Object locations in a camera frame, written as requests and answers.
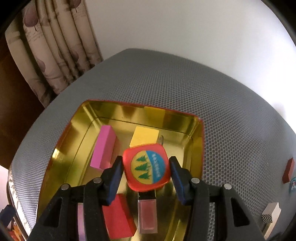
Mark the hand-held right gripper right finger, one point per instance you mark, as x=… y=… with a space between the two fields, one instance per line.
x=179 y=183

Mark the red square tile tree emblem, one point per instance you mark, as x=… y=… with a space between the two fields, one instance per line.
x=148 y=166

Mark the clear lip gloss tube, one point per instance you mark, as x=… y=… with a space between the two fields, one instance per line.
x=147 y=215

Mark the pink rectangular block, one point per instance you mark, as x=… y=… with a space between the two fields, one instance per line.
x=101 y=148

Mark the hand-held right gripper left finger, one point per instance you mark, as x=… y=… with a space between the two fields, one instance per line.
x=114 y=180

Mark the beige patterned curtain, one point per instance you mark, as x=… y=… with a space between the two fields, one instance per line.
x=57 y=46

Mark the light blue sticker piece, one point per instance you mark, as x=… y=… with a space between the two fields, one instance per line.
x=293 y=185

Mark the blue object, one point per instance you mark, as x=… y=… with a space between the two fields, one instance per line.
x=7 y=212

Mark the grey mesh chair seat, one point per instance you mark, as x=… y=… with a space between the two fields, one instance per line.
x=161 y=81

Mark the white block with zigzag end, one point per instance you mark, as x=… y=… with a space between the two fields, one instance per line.
x=270 y=209

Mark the gold tin box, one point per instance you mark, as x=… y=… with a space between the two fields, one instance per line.
x=175 y=129

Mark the bright red block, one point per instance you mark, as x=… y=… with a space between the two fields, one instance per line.
x=118 y=215

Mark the yellow block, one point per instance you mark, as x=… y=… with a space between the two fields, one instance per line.
x=143 y=136

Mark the brown wooden furniture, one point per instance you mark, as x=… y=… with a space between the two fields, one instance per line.
x=16 y=115

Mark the dark red block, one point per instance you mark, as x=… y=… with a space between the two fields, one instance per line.
x=289 y=170

